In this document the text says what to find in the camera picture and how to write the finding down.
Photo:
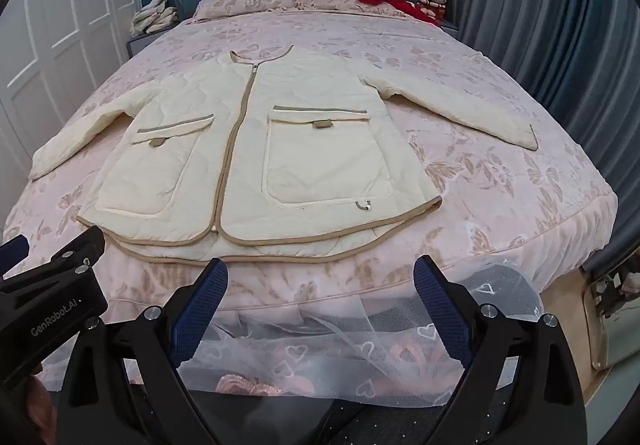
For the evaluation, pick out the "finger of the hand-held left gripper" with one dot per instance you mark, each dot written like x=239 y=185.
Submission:
x=12 y=255
x=80 y=250

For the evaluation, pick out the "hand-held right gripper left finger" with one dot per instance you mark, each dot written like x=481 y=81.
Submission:
x=200 y=307

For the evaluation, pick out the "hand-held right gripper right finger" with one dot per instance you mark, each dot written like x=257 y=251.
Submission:
x=440 y=305

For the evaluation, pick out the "cream quilted jacket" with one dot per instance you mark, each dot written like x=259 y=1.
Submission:
x=300 y=160

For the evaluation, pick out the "white lace bed skirt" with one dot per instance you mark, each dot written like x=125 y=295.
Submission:
x=325 y=340

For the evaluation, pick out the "pink butterfly print quilt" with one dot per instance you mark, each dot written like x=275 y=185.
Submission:
x=475 y=185

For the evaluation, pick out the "beige framed mirror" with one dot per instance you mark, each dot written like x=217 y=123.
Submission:
x=612 y=320

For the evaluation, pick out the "white wardrobe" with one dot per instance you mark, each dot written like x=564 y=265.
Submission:
x=55 y=45

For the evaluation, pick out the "blue-grey nightstand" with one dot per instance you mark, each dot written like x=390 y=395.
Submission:
x=142 y=42
x=449 y=26

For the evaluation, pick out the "stack of folded patterned cloths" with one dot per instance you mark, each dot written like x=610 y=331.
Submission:
x=152 y=17

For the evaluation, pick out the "pink butterfly print pillow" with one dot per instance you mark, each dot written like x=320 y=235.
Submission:
x=240 y=2
x=340 y=0

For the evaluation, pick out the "grey curtain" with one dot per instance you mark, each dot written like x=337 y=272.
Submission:
x=540 y=15

